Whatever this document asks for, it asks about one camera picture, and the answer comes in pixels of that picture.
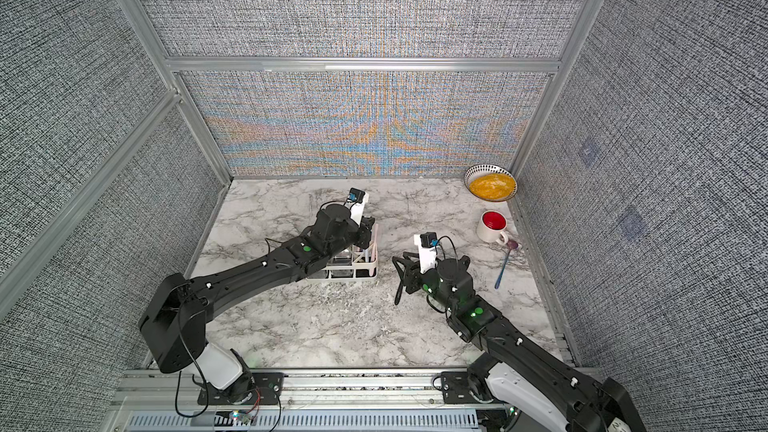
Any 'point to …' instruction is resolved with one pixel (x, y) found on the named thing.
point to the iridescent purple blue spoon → (512, 245)
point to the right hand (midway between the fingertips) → (399, 250)
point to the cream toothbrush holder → (350, 265)
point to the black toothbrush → (398, 293)
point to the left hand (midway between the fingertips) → (379, 217)
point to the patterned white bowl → (491, 183)
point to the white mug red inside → (491, 227)
